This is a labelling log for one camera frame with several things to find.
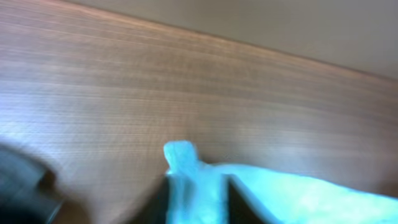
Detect light blue t-shirt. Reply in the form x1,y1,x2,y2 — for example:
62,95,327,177
164,141,397,223

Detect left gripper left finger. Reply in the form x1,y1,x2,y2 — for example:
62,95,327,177
127,177,170,224

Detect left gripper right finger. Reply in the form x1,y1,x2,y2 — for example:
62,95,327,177
228,179,267,224

